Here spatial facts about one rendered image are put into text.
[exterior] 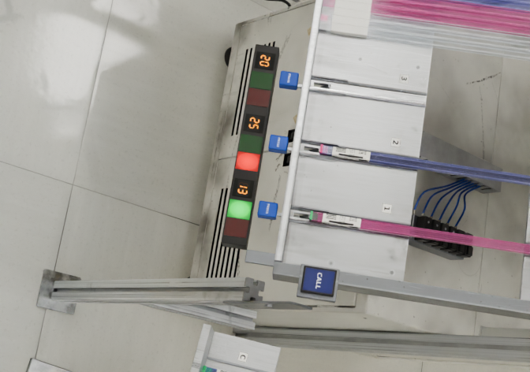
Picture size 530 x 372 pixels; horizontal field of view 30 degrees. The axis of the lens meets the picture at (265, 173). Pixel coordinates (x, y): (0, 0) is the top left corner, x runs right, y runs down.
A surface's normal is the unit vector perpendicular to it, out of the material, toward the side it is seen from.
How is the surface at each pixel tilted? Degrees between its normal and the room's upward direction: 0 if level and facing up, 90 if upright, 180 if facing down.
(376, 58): 42
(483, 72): 0
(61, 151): 0
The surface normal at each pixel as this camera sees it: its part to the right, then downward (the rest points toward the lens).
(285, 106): -0.74, -0.29
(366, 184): -0.02, -0.25
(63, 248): 0.66, -0.09
